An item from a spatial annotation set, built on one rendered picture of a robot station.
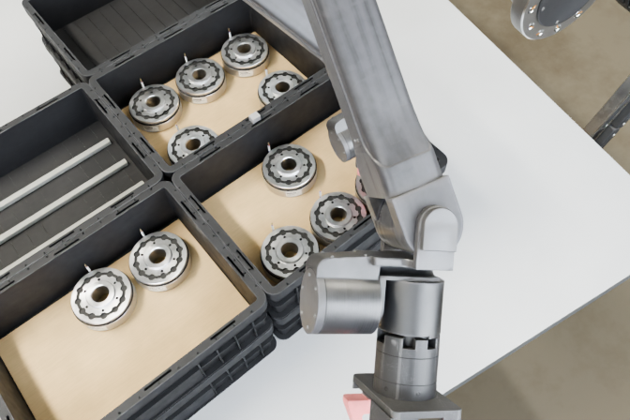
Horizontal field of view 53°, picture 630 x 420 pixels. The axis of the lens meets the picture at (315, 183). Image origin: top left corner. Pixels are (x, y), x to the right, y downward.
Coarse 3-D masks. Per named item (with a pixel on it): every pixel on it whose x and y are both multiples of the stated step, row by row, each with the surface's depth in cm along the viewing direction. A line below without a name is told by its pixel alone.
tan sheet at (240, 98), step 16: (272, 48) 139; (272, 64) 136; (288, 64) 136; (240, 80) 134; (256, 80) 134; (224, 96) 132; (240, 96) 132; (256, 96) 132; (128, 112) 130; (192, 112) 130; (208, 112) 130; (224, 112) 129; (240, 112) 129; (176, 128) 128; (224, 128) 127; (160, 144) 126
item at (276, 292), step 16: (320, 80) 120; (304, 96) 118; (272, 112) 116; (256, 128) 115; (224, 144) 113; (432, 144) 111; (192, 160) 111; (176, 176) 109; (208, 224) 104; (368, 224) 103; (224, 240) 102; (336, 240) 102; (352, 240) 103; (240, 256) 101; (256, 272) 99; (304, 272) 100; (272, 288) 97; (288, 288) 98
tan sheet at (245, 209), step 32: (320, 128) 126; (320, 160) 122; (352, 160) 122; (224, 192) 119; (256, 192) 119; (352, 192) 118; (224, 224) 115; (256, 224) 115; (288, 224) 115; (256, 256) 112; (288, 256) 111
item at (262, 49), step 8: (232, 40) 136; (240, 40) 136; (256, 40) 136; (264, 40) 136; (224, 48) 135; (232, 48) 135; (256, 48) 135; (264, 48) 135; (224, 56) 134; (232, 56) 134; (256, 56) 134; (264, 56) 133; (232, 64) 132; (240, 64) 133; (248, 64) 132; (256, 64) 132
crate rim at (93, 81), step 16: (240, 0) 134; (208, 16) 131; (176, 32) 129; (144, 48) 126; (112, 64) 124; (96, 80) 122; (288, 96) 118; (128, 128) 115; (240, 128) 115; (144, 144) 113; (208, 144) 113; (160, 160) 111
